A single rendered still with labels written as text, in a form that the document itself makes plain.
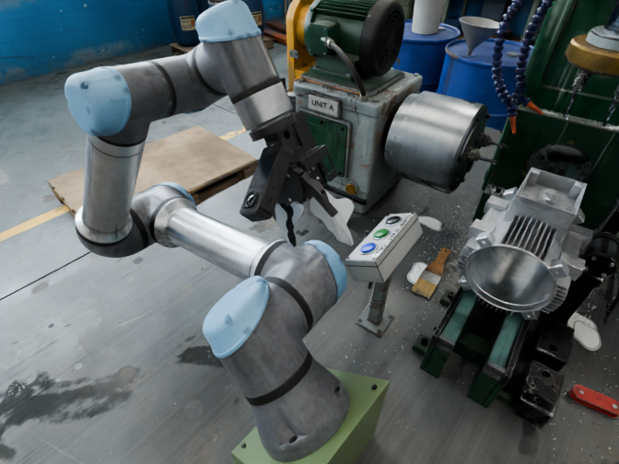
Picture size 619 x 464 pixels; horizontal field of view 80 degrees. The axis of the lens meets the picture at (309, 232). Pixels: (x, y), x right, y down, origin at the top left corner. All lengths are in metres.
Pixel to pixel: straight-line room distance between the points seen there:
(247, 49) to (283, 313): 0.36
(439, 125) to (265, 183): 0.62
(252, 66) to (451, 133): 0.61
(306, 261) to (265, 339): 0.16
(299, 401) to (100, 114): 0.45
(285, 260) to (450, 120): 0.59
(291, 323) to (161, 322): 0.48
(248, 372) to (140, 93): 0.39
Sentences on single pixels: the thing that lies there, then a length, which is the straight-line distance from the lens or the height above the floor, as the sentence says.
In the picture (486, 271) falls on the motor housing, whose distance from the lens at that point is 0.89.
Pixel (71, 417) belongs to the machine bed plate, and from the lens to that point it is 0.92.
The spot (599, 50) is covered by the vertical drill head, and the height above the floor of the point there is 1.33.
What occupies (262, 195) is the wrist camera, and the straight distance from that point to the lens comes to 0.48.
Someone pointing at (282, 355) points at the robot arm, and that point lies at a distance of 0.54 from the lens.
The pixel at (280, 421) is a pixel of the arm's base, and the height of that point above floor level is 1.01.
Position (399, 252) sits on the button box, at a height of 1.06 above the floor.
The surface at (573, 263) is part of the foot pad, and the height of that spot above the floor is 1.07.
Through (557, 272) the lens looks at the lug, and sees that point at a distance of 0.76.
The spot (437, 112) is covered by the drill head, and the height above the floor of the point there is 1.15.
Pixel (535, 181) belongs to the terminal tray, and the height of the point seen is 1.13.
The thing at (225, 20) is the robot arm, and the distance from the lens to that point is 0.52.
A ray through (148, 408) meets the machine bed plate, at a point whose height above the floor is 0.80.
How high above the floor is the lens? 1.54
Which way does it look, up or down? 42 degrees down
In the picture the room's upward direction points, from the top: straight up
